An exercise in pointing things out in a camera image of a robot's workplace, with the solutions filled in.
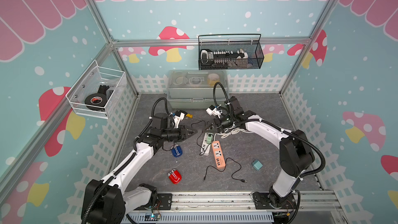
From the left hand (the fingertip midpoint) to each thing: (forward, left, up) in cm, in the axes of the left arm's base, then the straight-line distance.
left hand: (195, 135), depth 76 cm
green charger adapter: (+4, -7, -12) cm, 14 cm away
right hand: (+2, -4, +1) cm, 5 cm away
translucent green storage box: (+37, +1, -5) cm, 38 cm away
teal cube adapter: (-8, -33, -16) cm, 38 cm away
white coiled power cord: (+12, -19, -16) cm, 28 cm away
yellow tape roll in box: (+45, -9, -1) cm, 46 cm away
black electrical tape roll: (+9, +45, +16) cm, 49 cm away
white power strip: (+1, -5, -16) cm, 17 cm away
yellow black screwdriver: (+25, +6, -18) cm, 31 cm away
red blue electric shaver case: (-15, +11, -16) cm, 25 cm away
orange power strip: (-3, -12, -17) cm, 21 cm away
